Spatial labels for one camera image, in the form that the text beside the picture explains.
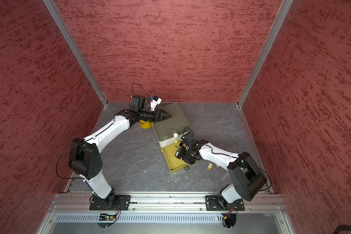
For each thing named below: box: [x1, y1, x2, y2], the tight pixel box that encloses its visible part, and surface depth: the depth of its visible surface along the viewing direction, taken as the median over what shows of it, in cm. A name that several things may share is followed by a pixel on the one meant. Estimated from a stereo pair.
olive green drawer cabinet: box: [153, 102, 191, 143], surface depth 83 cm
